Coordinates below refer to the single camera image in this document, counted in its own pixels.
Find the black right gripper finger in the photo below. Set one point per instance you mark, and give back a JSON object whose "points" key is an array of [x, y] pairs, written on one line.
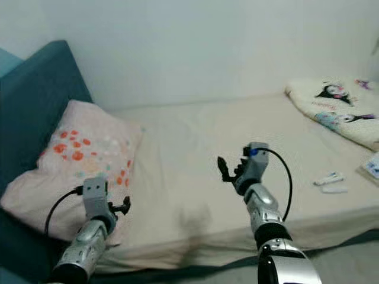
{"points": [[243, 166], [224, 169]]}

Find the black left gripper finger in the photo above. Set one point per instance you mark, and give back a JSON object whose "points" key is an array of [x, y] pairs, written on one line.
{"points": [[125, 205]]}

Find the white book with blue letters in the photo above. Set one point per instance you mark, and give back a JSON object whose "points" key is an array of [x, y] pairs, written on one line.
{"points": [[372, 167]]}

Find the cream sheeted bed mattress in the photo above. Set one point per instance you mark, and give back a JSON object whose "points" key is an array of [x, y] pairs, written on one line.
{"points": [[189, 148]]}

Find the white tube with blue label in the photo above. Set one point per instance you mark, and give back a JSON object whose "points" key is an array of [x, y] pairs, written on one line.
{"points": [[329, 178]]}

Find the small plain white tube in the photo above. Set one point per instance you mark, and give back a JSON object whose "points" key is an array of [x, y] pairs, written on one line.
{"points": [[334, 189]]}

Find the cream cartoon print quilt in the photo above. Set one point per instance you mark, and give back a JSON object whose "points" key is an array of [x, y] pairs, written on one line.
{"points": [[331, 115]]}

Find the teal upholstered headboard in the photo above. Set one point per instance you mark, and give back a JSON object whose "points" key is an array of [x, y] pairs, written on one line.
{"points": [[41, 100]]}

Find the light blue cushion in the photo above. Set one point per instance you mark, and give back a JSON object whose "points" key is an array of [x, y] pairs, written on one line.
{"points": [[7, 62]]}

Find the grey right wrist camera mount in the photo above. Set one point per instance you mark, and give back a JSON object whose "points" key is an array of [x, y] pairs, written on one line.
{"points": [[257, 165]]}

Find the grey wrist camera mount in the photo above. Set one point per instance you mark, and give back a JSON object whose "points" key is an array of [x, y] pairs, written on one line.
{"points": [[95, 198], [257, 165]]}

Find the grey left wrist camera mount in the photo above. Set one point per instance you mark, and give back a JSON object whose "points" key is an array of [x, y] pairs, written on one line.
{"points": [[95, 198]]}

